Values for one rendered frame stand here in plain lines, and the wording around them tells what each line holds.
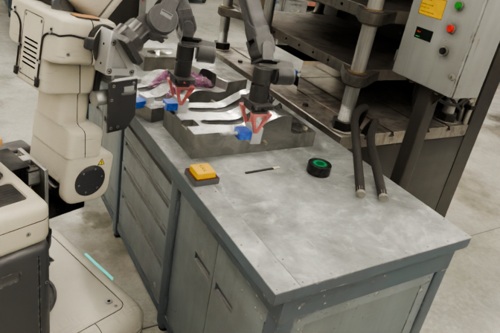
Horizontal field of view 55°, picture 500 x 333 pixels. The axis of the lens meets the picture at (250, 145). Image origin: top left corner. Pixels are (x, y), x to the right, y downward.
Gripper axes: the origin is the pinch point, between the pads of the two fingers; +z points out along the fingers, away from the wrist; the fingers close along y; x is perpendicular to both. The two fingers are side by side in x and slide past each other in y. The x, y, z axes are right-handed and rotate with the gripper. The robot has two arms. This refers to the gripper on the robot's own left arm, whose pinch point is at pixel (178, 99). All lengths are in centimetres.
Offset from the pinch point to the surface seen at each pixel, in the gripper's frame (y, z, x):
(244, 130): -30.1, -2.3, -9.4
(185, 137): -13.1, 7.8, 1.5
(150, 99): 14.9, 6.1, 4.1
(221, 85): 24.7, 3.5, -29.6
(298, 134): -18.6, 5.9, -40.5
